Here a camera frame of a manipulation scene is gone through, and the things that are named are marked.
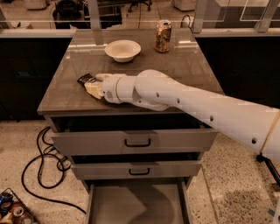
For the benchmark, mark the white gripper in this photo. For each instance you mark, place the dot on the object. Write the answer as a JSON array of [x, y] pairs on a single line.
[[108, 87]]

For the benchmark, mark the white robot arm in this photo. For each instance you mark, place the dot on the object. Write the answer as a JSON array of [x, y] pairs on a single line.
[[252, 124]]

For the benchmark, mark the grey drawer cabinet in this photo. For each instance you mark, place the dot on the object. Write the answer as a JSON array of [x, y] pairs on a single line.
[[66, 98]]

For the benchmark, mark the top grey drawer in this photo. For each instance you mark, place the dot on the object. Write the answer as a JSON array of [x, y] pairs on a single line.
[[133, 134]]

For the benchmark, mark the grey drawer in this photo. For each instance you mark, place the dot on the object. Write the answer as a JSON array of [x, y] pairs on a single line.
[[138, 201], [136, 166], [133, 134]]

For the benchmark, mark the middle grey drawer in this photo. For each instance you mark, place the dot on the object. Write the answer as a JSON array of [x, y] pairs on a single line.
[[136, 166]]

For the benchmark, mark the bottom grey drawer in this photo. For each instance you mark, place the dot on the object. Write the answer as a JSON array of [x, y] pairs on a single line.
[[138, 201]]

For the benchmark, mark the white ceramic bowl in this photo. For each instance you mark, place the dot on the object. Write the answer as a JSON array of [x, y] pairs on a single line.
[[122, 50]]

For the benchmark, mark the black office chair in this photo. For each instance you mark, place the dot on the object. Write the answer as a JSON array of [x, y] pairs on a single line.
[[69, 13]]

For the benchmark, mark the orange patterned drink can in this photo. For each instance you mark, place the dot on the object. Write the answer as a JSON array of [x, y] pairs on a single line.
[[163, 35]]

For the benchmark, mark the black stand leg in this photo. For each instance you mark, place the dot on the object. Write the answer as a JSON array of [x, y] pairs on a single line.
[[260, 158]]

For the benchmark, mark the blue tape strip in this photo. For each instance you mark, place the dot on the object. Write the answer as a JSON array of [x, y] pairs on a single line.
[[271, 212]]

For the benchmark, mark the wire basket of cans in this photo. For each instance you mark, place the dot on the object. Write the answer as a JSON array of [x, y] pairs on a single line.
[[13, 210]]

